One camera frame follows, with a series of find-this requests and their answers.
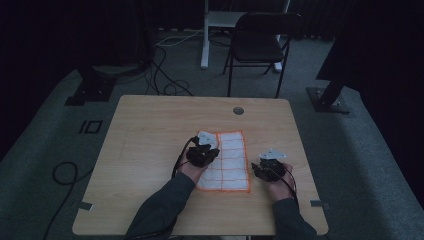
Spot hand-held gripper cable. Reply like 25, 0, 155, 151
170, 135, 200, 180
270, 165, 300, 208

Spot white floor cable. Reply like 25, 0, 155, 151
155, 29, 205, 48

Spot black tangled floor cables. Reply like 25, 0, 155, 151
145, 45, 195, 97

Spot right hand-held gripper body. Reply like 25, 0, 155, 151
257, 148, 288, 183

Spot left hand-held gripper cable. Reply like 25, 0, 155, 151
170, 135, 200, 180

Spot right hand-held gripper cable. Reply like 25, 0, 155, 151
270, 165, 300, 208

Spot black floor socket frame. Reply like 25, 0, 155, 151
78, 119, 104, 135

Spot black floor cable loop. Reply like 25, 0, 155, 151
42, 161, 96, 240

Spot person's right hand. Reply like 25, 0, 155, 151
265, 162, 297, 203

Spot white towel with orange grid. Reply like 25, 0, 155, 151
195, 129, 252, 194

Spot black folding chair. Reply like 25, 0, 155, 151
222, 12, 303, 99

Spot black stand with base plate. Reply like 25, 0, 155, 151
306, 75, 351, 115
64, 63, 118, 107

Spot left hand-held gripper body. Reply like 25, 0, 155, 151
185, 130, 221, 168

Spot white desk frame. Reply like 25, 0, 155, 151
200, 0, 292, 73

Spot person's left hand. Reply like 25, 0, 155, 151
176, 159, 209, 185

